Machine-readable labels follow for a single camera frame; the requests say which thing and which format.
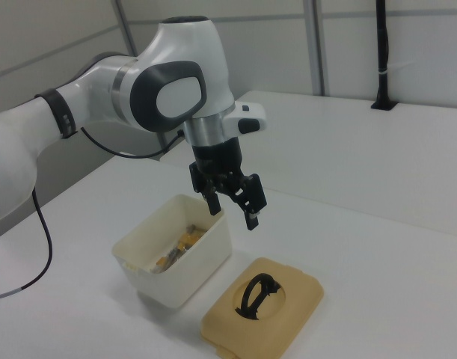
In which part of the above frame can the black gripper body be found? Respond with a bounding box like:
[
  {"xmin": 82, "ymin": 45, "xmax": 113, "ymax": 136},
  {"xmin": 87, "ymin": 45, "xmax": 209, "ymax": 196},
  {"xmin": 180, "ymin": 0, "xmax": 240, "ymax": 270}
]
[{"xmin": 191, "ymin": 138, "xmax": 254, "ymax": 196}]

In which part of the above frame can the black lid handle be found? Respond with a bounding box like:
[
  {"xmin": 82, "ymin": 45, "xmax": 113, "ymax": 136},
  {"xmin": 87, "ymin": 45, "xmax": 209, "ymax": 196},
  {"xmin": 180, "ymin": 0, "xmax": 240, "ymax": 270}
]
[{"xmin": 234, "ymin": 272, "xmax": 282, "ymax": 321}]

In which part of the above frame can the tan plastic case lid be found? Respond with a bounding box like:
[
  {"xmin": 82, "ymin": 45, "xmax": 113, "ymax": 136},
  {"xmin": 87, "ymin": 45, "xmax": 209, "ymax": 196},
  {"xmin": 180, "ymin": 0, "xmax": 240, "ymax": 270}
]
[{"xmin": 200, "ymin": 256, "xmax": 325, "ymax": 358}]

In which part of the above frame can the white plastic tool case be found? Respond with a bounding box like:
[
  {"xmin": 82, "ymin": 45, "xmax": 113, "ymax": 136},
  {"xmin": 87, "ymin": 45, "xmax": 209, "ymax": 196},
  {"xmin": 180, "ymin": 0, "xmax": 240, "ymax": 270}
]
[{"xmin": 111, "ymin": 193, "xmax": 233, "ymax": 310}]

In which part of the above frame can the tall black pole with base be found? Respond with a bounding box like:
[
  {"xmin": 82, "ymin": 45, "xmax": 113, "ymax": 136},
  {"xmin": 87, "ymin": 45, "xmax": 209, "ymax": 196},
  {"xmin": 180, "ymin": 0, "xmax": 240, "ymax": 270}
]
[{"xmin": 369, "ymin": 0, "xmax": 398, "ymax": 111}]

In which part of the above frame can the grey partition post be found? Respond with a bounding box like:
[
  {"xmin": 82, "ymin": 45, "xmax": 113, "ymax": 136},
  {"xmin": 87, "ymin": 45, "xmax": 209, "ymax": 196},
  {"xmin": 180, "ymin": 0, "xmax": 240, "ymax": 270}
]
[
  {"xmin": 114, "ymin": 0, "xmax": 140, "ymax": 58},
  {"xmin": 309, "ymin": 0, "xmax": 332, "ymax": 96}
]

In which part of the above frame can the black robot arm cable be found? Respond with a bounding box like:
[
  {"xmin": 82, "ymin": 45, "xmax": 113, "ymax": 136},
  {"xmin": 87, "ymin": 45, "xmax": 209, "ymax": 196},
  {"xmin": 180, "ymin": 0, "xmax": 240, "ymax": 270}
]
[{"xmin": 0, "ymin": 126, "xmax": 186, "ymax": 302}]

